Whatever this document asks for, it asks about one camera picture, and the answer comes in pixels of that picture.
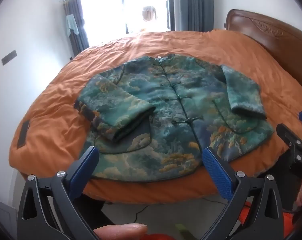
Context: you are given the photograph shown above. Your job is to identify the narrow grey curtain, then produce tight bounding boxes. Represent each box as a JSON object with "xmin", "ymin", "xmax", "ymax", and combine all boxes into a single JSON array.
[{"xmin": 61, "ymin": 0, "xmax": 90, "ymax": 58}]

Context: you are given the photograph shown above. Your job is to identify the grey wall switch panel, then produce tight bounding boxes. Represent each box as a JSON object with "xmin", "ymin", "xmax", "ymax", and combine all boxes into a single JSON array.
[{"xmin": 1, "ymin": 50, "xmax": 17, "ymax": 66}]

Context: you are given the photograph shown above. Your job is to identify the hanging clothes outside window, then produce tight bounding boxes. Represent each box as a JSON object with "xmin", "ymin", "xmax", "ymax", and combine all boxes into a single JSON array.
[{"xmin": 141, "ymin": 5, "xmax": 157, "ymax": 22}]

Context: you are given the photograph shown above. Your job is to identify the coat rack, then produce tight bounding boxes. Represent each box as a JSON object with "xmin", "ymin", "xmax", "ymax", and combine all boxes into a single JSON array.
[{"xmin": 62, "ymin": 0, "xmax": 74, "ymax": 15}]

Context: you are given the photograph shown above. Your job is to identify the light blue towel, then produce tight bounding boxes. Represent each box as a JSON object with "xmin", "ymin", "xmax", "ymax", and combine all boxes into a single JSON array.
[{"xmin": 66, "ymin": 14, "xmax": 80, "ymax": 36}]

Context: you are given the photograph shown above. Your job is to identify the green floor item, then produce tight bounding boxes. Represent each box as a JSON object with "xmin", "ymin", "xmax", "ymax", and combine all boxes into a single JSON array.
[{"xmin": 174, "ymin": 223, "xmax": 192, "ymax": 240}]

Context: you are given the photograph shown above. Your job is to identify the wide grey curtain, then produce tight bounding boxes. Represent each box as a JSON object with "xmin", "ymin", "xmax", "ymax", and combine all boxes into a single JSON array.
[{"xmin": 167, "ymin": 0, "xmax": 215, "ymax": 32}]

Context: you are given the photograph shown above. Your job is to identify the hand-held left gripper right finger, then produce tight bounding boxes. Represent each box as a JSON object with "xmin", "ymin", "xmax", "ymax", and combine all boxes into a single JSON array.
[{"xmin": 200, "ymin": 147, "xmax": 284, "ymax": 240}]

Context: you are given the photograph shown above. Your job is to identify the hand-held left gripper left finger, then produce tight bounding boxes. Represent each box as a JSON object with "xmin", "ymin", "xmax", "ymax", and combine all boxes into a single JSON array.
[{"xmin": 17, "ymin": 146, "xmax": 100, "ymax": 240}]

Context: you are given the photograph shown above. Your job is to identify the person's left hand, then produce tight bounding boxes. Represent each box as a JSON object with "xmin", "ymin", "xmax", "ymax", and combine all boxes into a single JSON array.
[{"xmin": 94, "ymin": 223, "xmax": 148, "ymax": 240}]

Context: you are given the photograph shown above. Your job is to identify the green cloud-print padded jacket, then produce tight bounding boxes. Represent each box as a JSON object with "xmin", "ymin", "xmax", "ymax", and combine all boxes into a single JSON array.
[{"xmin": 74, "ymin": 54, "xmax": 275, "ymax": 182}]

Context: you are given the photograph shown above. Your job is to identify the black floor cable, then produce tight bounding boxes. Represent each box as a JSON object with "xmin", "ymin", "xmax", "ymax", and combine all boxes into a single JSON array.
[{"xmin": 130, "ymin": 204, "xmax": 151, "ymax": 225}]

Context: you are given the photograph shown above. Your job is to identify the orange bed blanket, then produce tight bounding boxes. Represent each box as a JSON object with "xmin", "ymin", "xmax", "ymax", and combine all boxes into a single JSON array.
[{"xmin": 8, "ymin": 29, "xmax": 302, "ymax": 204}]

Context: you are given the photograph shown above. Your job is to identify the carved wooden headboard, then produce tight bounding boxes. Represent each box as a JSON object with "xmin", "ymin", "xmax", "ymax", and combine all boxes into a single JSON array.
[{"xmin": 225, "ymin": 9, "xmax": 302, "ymax": 81}]

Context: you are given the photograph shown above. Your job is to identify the bright window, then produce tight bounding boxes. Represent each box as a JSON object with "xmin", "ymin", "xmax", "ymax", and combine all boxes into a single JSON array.
[{"xmin": 78, "ymin": 0, "xmax": 176, "ymax": 48}]

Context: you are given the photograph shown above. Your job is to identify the orange red cloth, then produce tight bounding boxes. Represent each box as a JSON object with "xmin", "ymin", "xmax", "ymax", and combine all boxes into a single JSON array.
[{"xmin": 237, "ymin": 199, "xmax": 299, "ymax": 240}]

